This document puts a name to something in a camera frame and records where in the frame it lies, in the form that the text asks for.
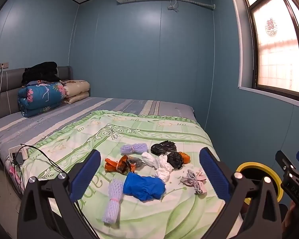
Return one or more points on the grey padded headboard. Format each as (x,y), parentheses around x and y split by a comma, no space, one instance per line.
(5,84)

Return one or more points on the black power adapter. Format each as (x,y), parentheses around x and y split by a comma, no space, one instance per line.
(20,158)

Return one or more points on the beige folded quilt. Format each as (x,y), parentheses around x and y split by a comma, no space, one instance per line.
(77,89)

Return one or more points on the brown framed window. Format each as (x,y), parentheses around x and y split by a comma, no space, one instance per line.
(279,54)

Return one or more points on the blue plastic bag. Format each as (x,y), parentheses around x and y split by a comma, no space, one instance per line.
(142,185)

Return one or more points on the purple foam fruit net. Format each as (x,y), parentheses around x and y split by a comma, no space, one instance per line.
(113,199)
(133,148)

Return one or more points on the black clothing pile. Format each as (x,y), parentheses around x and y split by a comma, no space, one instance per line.
(41,72)

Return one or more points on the knotted black plastic bag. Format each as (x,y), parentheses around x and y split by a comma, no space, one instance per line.
(175,159)
(162,148)

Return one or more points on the red window decal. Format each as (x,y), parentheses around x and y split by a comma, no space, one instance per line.
(271,27)

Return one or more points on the pink grey cloth scrap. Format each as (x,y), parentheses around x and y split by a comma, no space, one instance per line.
(193,180)

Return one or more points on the person's right hand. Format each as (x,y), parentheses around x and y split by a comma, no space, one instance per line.
(289,215)

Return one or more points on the wrapped air conditioner pipe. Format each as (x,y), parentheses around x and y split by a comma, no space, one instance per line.
(194,2)

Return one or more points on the wall socket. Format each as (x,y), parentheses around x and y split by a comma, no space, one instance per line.
(3,65)

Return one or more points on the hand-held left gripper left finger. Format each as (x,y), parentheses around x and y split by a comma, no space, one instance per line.
(86,174)

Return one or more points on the green floral blanket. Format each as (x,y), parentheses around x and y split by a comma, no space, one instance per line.
(144,219)

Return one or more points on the green and orange snack packet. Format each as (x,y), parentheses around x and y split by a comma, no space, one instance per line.
(134,163)

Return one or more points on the pink cloth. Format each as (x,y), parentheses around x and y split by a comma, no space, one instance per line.
(13,173)

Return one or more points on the blue floral folded quilt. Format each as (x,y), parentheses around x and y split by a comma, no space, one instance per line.
(39,97)

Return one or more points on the yellow-rimmed black bin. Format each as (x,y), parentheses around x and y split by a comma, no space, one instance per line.
(254,164)

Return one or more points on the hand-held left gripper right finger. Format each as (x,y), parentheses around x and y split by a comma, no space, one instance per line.
(214,171)

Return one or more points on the bed with striped sheet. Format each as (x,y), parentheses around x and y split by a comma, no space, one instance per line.
(89,107)

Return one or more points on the white power strip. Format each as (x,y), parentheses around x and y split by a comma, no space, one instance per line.
(13,150)

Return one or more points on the orange snack wrapper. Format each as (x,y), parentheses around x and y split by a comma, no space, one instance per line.
(112,165)

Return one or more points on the orange mandarin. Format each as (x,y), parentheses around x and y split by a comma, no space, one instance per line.
(185,157)

